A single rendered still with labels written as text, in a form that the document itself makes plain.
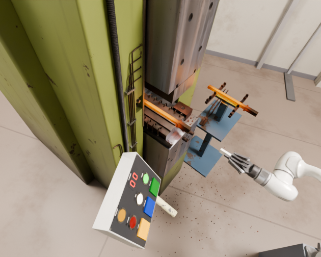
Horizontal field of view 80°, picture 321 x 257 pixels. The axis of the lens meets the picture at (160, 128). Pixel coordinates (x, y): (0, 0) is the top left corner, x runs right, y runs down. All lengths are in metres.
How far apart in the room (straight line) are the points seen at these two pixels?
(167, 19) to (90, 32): 0.27
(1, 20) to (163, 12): 0.62
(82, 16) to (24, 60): 0.54
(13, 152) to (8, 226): 0.79
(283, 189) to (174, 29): 0.95
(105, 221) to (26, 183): 1.70
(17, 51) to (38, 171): 1.59
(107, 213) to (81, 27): 0.64
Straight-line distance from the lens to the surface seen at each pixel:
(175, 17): 0.74
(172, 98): 0.99
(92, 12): 0.65
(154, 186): 1.02
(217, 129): 1.76
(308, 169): 1.29
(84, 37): 0.66
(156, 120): 1.29
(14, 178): 2.52
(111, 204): 0.83
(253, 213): 2.32
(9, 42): 1.06
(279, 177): 1.24
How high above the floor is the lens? 1.98
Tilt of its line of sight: 52 degrees down
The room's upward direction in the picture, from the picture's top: 7 degrees clockwise
